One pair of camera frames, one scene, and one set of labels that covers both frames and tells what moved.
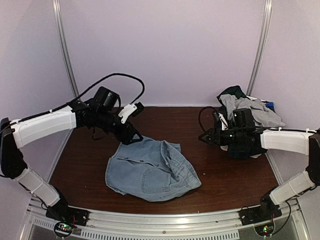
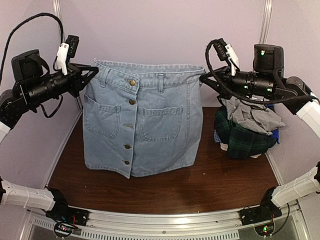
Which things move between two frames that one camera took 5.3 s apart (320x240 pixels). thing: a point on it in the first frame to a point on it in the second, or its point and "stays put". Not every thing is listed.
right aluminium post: [263, 36] stays put
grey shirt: [263, 116] stays put
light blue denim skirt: [153, 169] to [142, 119]
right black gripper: [212, 131] to [215, 85]
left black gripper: [126, 140] to [78, 81]
